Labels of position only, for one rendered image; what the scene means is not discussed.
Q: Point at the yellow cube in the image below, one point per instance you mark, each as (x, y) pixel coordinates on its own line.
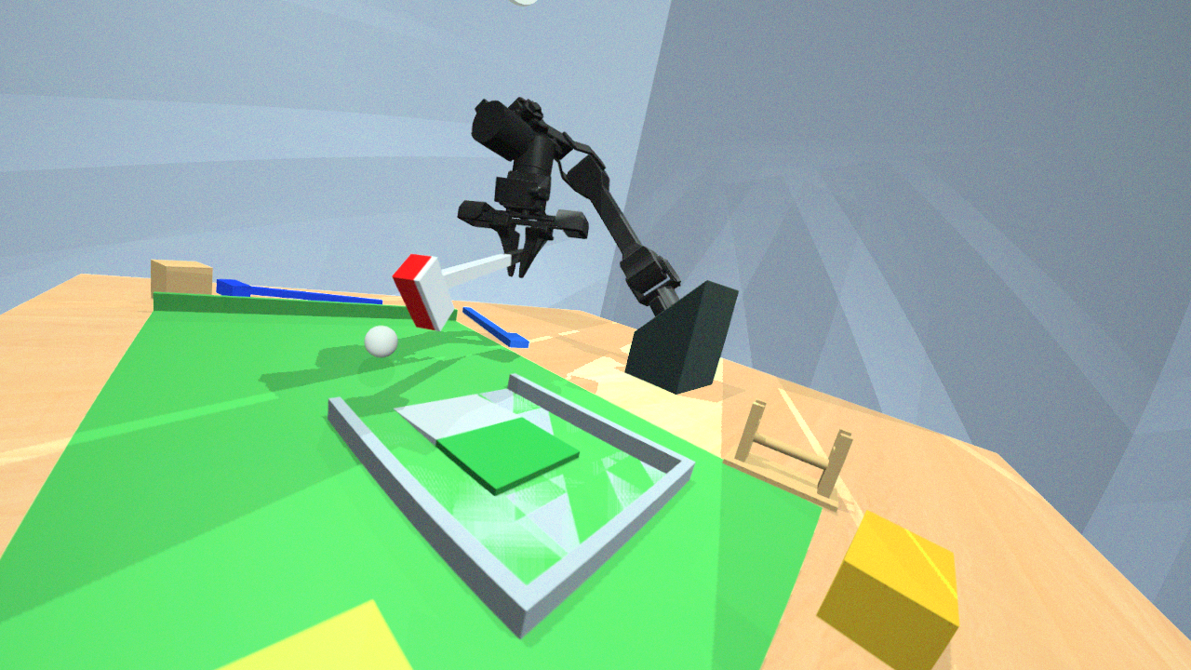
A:
(894, 595)

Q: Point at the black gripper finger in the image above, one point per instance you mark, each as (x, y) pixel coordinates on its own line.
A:
(535, 239)
(509, 239)

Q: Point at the tan box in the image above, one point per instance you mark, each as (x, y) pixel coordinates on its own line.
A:
(180, 277)

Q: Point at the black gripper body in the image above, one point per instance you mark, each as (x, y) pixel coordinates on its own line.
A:
(481, 214)

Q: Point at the white ball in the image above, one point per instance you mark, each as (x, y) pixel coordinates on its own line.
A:
(381, 341)

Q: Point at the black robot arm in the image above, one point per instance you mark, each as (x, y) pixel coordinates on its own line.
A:
(518, 133)

